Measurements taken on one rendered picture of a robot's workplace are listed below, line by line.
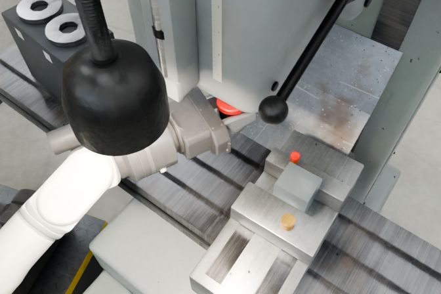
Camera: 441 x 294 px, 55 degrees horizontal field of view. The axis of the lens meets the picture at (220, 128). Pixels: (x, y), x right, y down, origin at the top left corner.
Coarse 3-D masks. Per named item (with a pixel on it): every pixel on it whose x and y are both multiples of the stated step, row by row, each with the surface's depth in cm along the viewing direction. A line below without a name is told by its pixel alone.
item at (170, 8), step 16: (144, 0) 40; (160, 0) 38; (176, 0) 38; (192, 0) 40; (144, 16) 41; (160, 16) 40; (176, 16) 39; (192, 16) 42; (160, 32) 41; (176, 32) 41; (192, 32) 43; (160, 48) 43; (176, 48) 42; (192, 48) 45; (160, 64) 45; (176, 64) 44; (192, 64) 46; (176, 80) 46; (192, 80) 48; (176, 96) 47
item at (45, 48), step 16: (32, 0) 88; (48, 0) 88; (64, 0) 90; (16, 16) 87; (32, 16) 85; (48, 16) 85; (64, 16) 85; (16, 32) 88; (32, 32) 84; (48, 32) 82; (64, 32) 84; (80, 32) 82; (112, 32) 84; (32, 48) 87; (48, 48) 81; (64, 48) 81; (80, 48) 81; (32, 64) 95; (48, 64) 86; (64, 64) 79; (48, 80) 94
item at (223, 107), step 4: (220, 100) 65; (220, 104) 65; (224, 104) 65; (228, 104) 65; (220, 108) 65; (224, 108) 64; (228, 108) 64; (232, 108) 64; (224, 112) 65; (228, 112) 64; (232, 112) 64; (236, 112) 64; (240, 112) 65
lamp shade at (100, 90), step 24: (120, 48) 27; (72, 72) 27; (96, 72) 26; (120, 72) 26; (144, 72) 27; (72, 96) 27; (96, 96) 26; (120, 96) 26; (144, 96) 27; (72, 120) 28; (96, 120) 27; (120, 120) 27; (144, 120) 28; (168, 120) 31; (96, 144) 29; (120, 144) 29; (144, 144) 30
